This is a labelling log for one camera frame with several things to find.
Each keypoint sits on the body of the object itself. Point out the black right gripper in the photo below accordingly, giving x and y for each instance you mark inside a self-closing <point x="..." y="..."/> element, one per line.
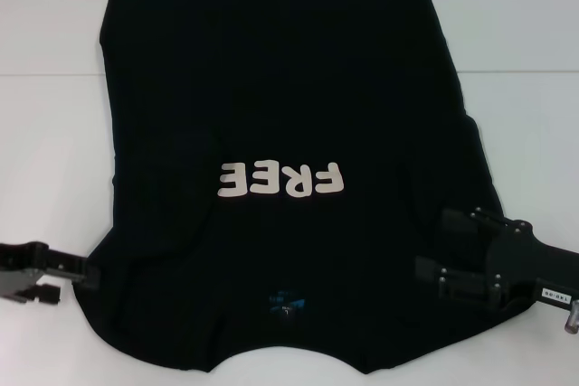
<point x="538" y="264"/>

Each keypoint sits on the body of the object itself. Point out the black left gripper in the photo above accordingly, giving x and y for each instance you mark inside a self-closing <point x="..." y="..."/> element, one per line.
<point x="22" y="257"/>

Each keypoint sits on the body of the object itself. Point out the black shirt with FREE print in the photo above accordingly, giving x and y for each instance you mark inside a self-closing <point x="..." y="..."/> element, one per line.
<point x="294" y="65"/>

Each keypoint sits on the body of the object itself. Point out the silver round plug connector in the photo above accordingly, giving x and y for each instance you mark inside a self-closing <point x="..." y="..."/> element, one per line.
<point x="572" y="313"/>

